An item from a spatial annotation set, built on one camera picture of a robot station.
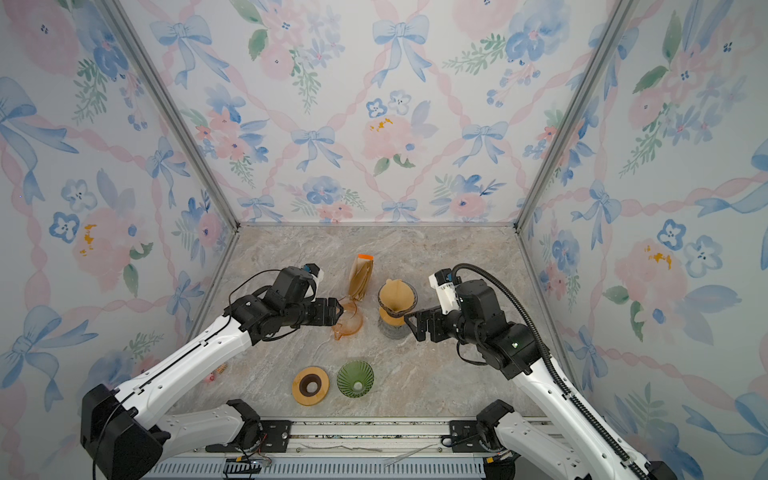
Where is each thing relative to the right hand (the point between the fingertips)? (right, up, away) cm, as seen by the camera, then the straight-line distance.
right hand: (419, 312), depth 71 cm
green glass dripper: (-16, -20, +12) cm, 29 cm away
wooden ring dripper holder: (-4, -3, +11) cm, 12 cm away
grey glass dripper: (0, +2, +11) cm, 11 cm away
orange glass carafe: (-19, -7, +20) cm, 29 cm away
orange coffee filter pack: (-16, +7, +25) cm, 30 cm away
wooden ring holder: (-29, -22, +11) cm, 38 cm away
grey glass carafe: (-6, -9, +17) cm, 20 cm away
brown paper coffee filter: (-5, +2, +13) cm, 14 cm away
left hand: (-22, 0, +7) cm, 23 cm away
